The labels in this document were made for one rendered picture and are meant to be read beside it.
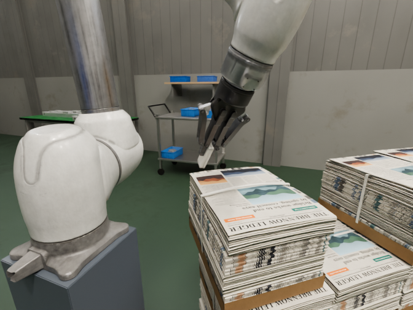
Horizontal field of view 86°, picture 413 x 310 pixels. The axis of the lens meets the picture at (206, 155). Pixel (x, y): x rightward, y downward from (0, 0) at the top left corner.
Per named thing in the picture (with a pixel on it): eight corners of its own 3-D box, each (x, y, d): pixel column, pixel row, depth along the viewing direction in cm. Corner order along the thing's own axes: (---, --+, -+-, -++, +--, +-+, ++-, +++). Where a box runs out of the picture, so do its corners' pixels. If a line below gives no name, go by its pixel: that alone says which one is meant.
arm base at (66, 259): (-16, 271, 45) (-24, 248, 43) (80, 214, 64) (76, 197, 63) (47, 301, 38) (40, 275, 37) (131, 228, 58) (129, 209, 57)
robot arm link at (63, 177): (5, 241, 45) (-27, 133, 39) (69, 198, 62) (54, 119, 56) (80, 247, 43) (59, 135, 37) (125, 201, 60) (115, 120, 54)
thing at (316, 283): (204, 267, 67) (204, 255, 65) (287, 248, 75) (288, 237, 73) (223, 318, 52) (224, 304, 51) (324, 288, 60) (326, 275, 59)
